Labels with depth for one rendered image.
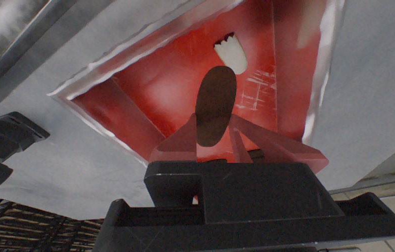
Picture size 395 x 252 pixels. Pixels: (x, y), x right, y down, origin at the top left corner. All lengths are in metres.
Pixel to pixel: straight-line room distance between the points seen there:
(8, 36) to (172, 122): 0.27
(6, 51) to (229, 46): 0.33
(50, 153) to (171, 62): 0.50
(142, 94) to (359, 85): 0.47
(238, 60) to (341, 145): 0.48
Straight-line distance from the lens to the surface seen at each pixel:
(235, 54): 0.25
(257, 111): 0.33
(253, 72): 0.28
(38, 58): 0.37
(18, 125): 0.52
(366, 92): 0.48
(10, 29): 0.31
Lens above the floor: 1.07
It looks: 49 degrees down
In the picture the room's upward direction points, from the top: 178 degrees clockwise
